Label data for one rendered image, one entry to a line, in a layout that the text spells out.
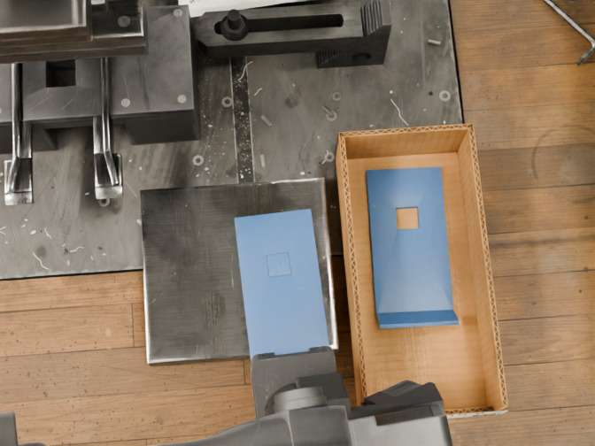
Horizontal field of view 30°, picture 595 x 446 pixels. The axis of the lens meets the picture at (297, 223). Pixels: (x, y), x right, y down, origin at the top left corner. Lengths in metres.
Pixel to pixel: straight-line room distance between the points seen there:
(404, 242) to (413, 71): 0.17
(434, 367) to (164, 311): 0.25
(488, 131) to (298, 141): 0.18
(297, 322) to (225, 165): 0.17
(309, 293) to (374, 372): 0.09
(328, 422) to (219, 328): 0.30
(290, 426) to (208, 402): 0.32
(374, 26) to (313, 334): 0.28
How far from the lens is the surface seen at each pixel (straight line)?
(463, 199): 1.04
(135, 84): 0.99
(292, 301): 0.99
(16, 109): 1.00
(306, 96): 1.07
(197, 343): 0.99
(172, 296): 1.00
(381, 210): 1.03
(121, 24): 0.84
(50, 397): 1.02
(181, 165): 1.05
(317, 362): 0.86
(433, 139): 1.01
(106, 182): 0.96
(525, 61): 1.11
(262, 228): 1.00
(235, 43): 1.01
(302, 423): 0.70
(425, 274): 1.02
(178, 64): 0.99
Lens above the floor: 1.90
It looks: 75 degrees down
